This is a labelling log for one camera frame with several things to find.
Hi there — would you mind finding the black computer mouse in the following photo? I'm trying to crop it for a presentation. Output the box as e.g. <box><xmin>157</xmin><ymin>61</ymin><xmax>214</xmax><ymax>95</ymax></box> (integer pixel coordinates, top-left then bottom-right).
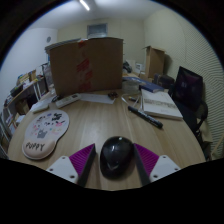
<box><xmin>99</xmin><ymin>135</ymin><xmax>136</xmax><ymax>180</ymax></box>

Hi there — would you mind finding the tall brown cardboard box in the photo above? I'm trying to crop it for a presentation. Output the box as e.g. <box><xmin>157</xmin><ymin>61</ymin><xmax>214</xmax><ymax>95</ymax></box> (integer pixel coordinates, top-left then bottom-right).
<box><xmin>144</xmin><ymin>45</ymin><xmax>166</xmax><ymax>80</ymax></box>

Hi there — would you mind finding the large brown cardboard box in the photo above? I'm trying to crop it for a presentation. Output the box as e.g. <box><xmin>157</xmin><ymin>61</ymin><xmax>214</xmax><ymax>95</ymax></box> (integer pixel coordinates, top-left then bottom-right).
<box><xmin>49</xmin><ymin>37</ymin><xmax>125</xmax><ymax>98</ymax></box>

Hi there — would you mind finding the shelf unit with books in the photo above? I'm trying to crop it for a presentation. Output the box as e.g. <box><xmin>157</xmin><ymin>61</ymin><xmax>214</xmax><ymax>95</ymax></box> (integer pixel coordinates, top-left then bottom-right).
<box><xmin>0</xmin><ymin>106</ymin><xmax>22</xmax><ymax>158</ymax></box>

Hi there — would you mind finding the white paper sheet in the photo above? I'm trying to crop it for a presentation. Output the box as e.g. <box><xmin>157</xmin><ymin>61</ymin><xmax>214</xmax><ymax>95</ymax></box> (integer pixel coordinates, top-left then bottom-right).
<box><xmin>79</xmin><ymin>92</ymin><xmax>116</xmax><ymax>105</ymax></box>

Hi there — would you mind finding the white book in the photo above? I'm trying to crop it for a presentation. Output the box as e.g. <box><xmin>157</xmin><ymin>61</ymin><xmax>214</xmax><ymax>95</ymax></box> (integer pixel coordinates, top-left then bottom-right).
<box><xmin>140</xmin><ymin>88</ymin><xmax>184</xmax><ymax>121</ymax></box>

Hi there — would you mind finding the black marker pen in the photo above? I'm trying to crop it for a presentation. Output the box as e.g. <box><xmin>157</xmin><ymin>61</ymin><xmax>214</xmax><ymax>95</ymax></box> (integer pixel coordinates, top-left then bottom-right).
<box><xmin>127</xmin><ymin>105</ymin><xmax>164</xmax><ymax>130</ymax></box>

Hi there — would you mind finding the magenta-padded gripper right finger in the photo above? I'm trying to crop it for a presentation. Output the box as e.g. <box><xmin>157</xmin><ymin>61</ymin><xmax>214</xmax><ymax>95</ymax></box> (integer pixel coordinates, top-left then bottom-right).
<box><xmin>133</xmin><ymin>143</ymin><xmax>182</xmax><ymax>187</ymax></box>

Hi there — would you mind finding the ceiling light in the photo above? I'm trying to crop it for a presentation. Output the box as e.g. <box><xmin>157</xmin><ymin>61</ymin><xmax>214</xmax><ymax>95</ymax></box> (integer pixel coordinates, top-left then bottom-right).
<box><xmin>79</xmin><ymin>0</ymin><xmax>91</xmax><ymax>12</ymax></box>

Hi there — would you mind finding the black office chair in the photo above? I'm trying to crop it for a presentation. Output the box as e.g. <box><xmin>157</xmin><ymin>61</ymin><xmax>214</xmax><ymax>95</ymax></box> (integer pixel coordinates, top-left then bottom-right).
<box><xmin>168</xmin><ymin>65</ymin><xmax>209</xmax><ymax>158</ymax></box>

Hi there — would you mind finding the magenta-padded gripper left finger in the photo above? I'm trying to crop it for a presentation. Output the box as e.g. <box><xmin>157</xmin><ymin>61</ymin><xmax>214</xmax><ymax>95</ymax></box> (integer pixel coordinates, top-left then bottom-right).
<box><xmin>45</xmin><ymin>143</ymin><xmax>98</xmax><ymax>188</ymax></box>

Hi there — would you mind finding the white remote with buttons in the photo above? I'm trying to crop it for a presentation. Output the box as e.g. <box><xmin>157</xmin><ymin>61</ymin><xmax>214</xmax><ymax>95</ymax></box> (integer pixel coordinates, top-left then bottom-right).
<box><xmin>54</xmin><ymin>93</ymin><xmax>82</xmax><ymax>109</ymax></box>

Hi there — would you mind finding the blue book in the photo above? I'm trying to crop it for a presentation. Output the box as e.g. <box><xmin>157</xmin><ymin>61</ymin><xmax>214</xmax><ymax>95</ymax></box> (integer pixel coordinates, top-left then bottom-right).
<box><xmin>138</xmin><ymin>82</ymin><xmax>165</xmax><ymax>94</ymax></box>

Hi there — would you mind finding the round cartoon print mouse pad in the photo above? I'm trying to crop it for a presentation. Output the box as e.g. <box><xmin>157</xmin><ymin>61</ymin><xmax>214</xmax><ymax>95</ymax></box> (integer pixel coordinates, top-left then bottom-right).
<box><xmin>21</xmin><ymin>109</ymin><xmax>70</xmax><ymax>161</ymax></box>

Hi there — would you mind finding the small dark clip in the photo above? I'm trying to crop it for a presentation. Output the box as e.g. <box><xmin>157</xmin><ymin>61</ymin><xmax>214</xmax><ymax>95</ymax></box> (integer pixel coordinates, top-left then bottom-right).
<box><xmin>107</xmin><ymin>90</ymin><xmax>119</xmax><ymax>100</ymax></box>

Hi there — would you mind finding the wall air vent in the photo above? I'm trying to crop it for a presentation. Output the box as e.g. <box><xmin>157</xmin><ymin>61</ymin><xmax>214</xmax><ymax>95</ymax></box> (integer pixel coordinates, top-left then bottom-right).
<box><xmin>87</xmin><ymin>23</ymin><xmax>108</xmax><ymax>39</ymax></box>

